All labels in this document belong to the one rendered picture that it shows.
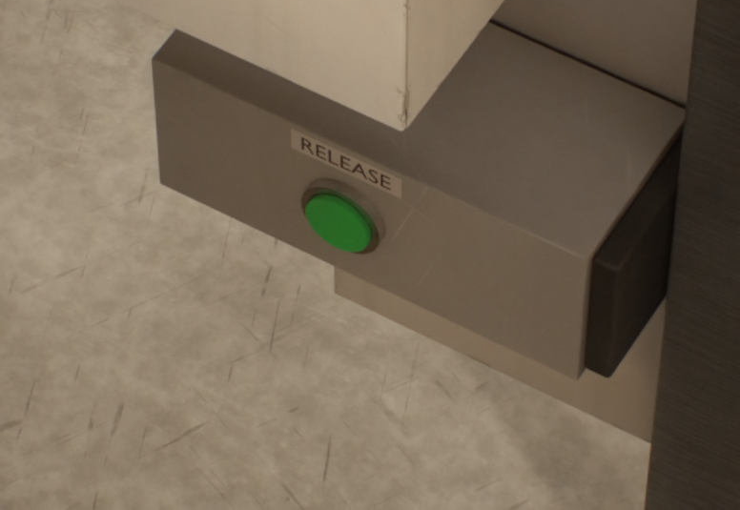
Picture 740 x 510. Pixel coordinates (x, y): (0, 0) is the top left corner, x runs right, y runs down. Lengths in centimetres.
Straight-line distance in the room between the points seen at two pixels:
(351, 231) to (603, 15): 13
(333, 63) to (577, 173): 21
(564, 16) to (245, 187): 15
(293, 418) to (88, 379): 16
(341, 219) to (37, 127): 154
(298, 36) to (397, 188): 20
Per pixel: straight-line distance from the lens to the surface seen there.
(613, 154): 147
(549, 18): 149
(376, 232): 148
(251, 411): 284
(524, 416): 284
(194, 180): 154
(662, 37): 146
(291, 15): 127
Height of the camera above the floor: 232
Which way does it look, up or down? 52 degrees down
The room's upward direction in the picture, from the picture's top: straight up
